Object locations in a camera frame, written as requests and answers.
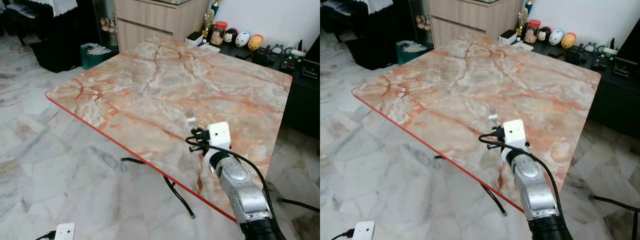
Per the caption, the clear drinking glass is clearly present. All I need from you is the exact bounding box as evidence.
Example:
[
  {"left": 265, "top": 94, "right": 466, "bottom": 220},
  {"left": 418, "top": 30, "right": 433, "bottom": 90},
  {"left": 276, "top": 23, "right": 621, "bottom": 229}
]
[{"left": 182, "top": 107, "right": 199, "bottom": 129}]

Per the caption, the red lidded snack jar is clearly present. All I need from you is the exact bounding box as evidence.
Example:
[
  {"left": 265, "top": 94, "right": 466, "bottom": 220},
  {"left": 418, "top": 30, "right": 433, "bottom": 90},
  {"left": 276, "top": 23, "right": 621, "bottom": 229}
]
[
  {"left": 210, "top": 21, "right": 229, "bottom": 46},
  {"left": 525, "top": 19, "right": 542, "bottom": 45}
]

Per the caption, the black low console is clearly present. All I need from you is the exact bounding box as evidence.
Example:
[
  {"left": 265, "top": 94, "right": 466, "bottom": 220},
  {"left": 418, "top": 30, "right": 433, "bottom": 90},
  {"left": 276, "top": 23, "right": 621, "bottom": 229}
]
[
  {"left": 185, "top": 39, "right": 321, "bottom": 139},
  {"left": 499, "top": 36, "right": 640, "bottom": 140}
]

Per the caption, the small gold trophy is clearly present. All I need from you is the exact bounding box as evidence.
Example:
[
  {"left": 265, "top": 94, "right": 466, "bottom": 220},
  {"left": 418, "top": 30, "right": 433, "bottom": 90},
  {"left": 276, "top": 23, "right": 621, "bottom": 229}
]
[
  {"left": 202, "top": 9, "right": 216, "bottom": 40},
  {"left": 517, "top": 7, "right": 531, "bottom": 37}
]

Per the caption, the black remote control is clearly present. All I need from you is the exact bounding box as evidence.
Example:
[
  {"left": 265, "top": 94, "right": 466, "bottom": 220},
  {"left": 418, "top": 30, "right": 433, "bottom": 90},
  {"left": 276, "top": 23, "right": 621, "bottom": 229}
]
[
  {"left": 279, "top": 56, "right": 297, "bottom": 74},
  {"left": 591, "top": 52, "right": 609, "bottom": 71}
]

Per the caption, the green storage box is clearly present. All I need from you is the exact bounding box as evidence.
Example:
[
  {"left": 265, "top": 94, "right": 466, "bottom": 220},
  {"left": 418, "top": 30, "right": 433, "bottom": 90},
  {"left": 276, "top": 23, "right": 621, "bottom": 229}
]
[
  {"left": 80, "top": 42, "right": 119, "bottom": 71},
  {"left": 396, "top": 40, "right": 432, "bottom": 66}
]

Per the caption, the light wooden cabinet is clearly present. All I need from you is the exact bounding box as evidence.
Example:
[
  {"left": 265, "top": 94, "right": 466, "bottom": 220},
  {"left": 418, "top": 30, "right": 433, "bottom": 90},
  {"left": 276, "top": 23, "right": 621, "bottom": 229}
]
[
  {"left": 429, "top": 0, "right": 524, "bottom": 51},
  {"left": 114, "top": 0, "right": 211, "bottom": 54}
]

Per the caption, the black television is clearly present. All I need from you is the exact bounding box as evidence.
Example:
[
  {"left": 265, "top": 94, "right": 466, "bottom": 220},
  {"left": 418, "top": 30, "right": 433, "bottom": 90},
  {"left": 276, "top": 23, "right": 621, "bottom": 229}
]
[
  {"left": 302, "top": 34, "right": 321, "bottom": 81},
  {"left": 613, "top": 29, "right": 640, "bottom": 79}
]

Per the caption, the black piano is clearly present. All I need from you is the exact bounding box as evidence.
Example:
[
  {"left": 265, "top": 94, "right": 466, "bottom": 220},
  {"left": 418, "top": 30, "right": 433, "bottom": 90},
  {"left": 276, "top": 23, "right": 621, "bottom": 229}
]
[
  {"left": 320, "top": 0, "right": 417, "bottom": 71},
  {"left": 0, "top": 0, "right": 103, "bottom": 74}
]

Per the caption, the white lace cloth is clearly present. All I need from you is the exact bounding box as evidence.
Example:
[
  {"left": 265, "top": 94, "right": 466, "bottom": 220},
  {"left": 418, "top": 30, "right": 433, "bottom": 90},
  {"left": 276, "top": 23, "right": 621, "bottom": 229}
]
[
  {"left": 36, "top": 0, "right": 79, "bottom": 18},
  {"left": 365, "top": 0, "right": 397, "bottom": 15}
]

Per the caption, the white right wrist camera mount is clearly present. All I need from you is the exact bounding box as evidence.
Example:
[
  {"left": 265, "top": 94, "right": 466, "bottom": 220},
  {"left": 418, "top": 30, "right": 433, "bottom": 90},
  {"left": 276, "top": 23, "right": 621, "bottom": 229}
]
[
  {"left": 500, "top": 119, "right": 528, "bottom": 162},
  {"left": 204, "top": 122, "right": 232, "bottom": 168}
]

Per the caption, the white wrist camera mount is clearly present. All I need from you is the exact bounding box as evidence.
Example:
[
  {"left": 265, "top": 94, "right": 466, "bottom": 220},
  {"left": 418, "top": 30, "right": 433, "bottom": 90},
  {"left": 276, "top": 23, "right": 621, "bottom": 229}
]
[
  {"left": 54, "top": 222, "right": 76, "bottom": 240},
  {"left": 500, "top": 119, "right": 528, "bottom": 162},
  {"left": 352, "top": 221, "right": 376, "bottom": 240},
  {"left": 204, "top": 122, "right": 232, "bottom": 168}
]

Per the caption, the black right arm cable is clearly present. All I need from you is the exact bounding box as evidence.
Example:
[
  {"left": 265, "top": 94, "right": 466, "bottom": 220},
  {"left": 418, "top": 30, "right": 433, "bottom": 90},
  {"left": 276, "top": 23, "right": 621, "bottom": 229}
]
[
  {"left": 185, "top": 135, "right": 277, "bottom": 223},
  {"left": 478, "top": 132, "right": 565, "bottom": 223}
]

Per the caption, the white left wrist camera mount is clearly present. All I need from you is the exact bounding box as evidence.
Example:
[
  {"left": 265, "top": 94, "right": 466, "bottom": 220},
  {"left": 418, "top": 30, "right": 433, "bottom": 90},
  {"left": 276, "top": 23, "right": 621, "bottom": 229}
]
[
  {"left": 54, "top": 222, "right": 76, "bottom": 240},
  {"left": 352, "top": 221, "right": 376, "bottom": 240}
]

